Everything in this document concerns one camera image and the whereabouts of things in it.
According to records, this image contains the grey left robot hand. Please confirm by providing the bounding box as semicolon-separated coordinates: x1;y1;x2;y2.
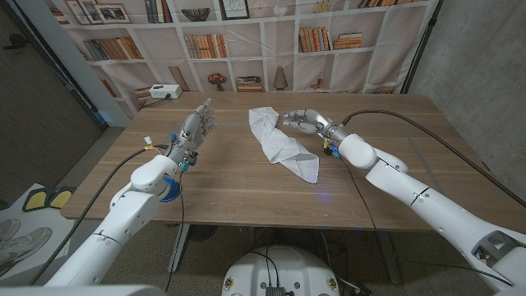
166;98;219;172

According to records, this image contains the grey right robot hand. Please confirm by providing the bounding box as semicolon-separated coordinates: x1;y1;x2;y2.
282;109;350;143

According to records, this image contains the white cloth napkin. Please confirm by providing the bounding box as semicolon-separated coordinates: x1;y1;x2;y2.
247;106;321;184

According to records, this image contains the white power strip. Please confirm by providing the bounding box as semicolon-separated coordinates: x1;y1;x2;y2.
148;83;183;100

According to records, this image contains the printed bookshelf backdrop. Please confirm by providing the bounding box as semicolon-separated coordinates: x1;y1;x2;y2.
43;0;441;120

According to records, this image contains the blue round cap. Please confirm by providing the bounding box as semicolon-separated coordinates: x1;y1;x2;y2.
159;177;182;203

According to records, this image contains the white table leg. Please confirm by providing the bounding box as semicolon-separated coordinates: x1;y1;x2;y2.
167;224;191;273

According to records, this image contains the black backdrop stand pole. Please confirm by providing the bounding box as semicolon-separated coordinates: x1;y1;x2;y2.
400;0;445;95

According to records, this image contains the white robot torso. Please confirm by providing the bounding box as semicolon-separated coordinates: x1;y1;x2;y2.
221;245;341;296

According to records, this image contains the grey table leg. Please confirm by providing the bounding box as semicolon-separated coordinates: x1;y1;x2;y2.
376;230;403;285

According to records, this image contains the white shoe print floor mat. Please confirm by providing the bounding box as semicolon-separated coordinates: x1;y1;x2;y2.
0;183;77;276

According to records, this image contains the black power strip cable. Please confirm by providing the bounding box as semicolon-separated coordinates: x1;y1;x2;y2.
141;95;172;109

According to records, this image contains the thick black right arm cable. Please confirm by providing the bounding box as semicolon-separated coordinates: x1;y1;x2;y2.
339;109;526;209

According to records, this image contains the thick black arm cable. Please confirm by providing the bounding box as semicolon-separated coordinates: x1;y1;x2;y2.
339;109;526;209
27;144;169;286

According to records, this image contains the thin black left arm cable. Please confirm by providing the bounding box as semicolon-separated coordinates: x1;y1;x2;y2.
164;170;186;293

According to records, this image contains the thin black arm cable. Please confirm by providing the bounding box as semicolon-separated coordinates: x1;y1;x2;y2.
339;158;515;287
164;170;186;293

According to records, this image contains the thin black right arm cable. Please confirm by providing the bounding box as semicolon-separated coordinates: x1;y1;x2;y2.
339;158;515;287

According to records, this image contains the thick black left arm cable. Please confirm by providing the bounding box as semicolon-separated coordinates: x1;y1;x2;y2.
27;144;169;286

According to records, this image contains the black torso cable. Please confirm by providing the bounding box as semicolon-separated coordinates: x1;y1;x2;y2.
250;245;281;289

